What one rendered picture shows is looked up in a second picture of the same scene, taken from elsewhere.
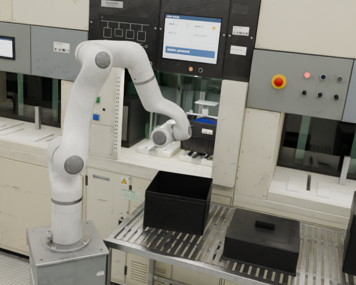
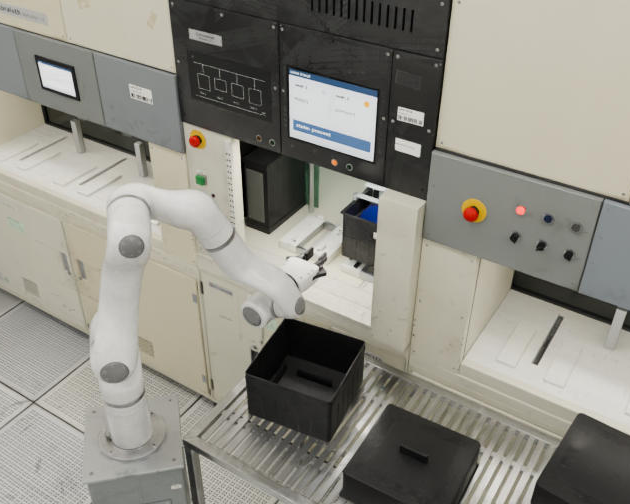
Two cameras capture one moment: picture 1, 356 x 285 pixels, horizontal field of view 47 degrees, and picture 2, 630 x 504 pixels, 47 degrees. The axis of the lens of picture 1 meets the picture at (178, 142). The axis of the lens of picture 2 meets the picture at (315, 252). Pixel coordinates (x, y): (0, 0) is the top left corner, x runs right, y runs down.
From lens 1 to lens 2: 0.96 m
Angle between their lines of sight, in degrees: 24
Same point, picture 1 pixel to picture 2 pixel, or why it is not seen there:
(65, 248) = (125, 455)
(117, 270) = not seen: hidden behind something
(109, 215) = (238, 340)
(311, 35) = (531, 144)
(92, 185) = (211, 296)
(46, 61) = (123, 111)
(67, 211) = (121, 414)
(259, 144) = (445, 295)
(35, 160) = not seen: hidden behind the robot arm
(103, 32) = (197, 80)
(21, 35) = (82, 65)
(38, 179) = not seen: hidden behind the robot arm
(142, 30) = (255, 88)
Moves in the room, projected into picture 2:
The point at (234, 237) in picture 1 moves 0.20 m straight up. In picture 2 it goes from (354, 476) to (357, 425)
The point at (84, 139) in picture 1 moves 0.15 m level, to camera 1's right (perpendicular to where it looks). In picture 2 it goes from (127, 336) to (183, 347)
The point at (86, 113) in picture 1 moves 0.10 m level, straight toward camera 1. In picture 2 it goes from (126, 302) to (115, 329)
